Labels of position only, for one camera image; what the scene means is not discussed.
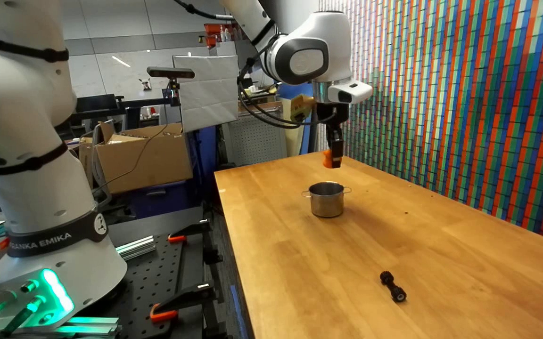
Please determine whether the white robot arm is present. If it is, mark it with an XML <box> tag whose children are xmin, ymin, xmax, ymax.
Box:
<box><xmin>0</xmin><ymin>0</ymin><xmax>371</xmax><ymax>315</ymax></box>

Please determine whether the orange handled clamp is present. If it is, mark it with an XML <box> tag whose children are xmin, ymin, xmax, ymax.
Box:
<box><xmin>148</xmin><ymin>282</ymin><xmax>214</xmax><ymax>323</ymax></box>
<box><xmin>167</xmin><ymin>218</ymin><xmax>211</xmax><ymax>242</ymax></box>

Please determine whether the cardboard box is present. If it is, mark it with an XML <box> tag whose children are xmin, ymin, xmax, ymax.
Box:
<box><xmin>79</xmin><ymin>123</ymin><xmax>192</xmax><ymax>193</ymax></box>

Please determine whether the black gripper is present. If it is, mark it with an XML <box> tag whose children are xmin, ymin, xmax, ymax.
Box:
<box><xmin>314</xmin><ymin>103</ymin><xmax>348</xmax><ymax>155</ymax></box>

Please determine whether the black camera on stand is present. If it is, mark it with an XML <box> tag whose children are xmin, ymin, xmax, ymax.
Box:
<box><xmin>147</xmin><ymin>65</ymin><xmax>194</xmax><ymax>99</ymax></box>

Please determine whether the silver metal pot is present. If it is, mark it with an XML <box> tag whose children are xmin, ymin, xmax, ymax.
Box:
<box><xmin>309</xmin><ymin>182</ymin><xmax>344</xmax><ymax>218</ymax></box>

